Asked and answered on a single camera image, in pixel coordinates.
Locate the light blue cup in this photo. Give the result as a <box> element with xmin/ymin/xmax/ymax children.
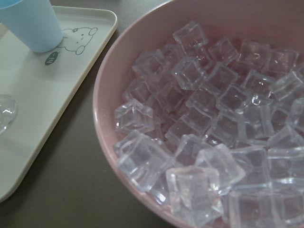
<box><xmin>0</xmin><ymin>0</ymin><xmax>63</xmax><ymax>53</ymax></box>

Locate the clear wine glass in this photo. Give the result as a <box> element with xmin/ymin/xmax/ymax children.
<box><xmin>0</xmin><ymin>95</ymin><xmax>18</xmax><ymax>133</ymax></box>

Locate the pink bowl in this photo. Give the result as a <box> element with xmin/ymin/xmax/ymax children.
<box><xmin>93</xmin><ymin>0</ymin><xmax>304</xmax><ymax>228</ymax></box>

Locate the clear ice cubes pile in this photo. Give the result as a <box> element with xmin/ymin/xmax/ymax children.
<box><xmin>114</xmin><ymin>21</ymin><xmax>304</xmax><ymax>228</ymax></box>

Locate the cream rabbit tray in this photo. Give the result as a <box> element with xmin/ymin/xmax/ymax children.
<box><xmin>0</xmin><ymin>6</ymin><xmax>118</xmax><ymax>201</ymax></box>

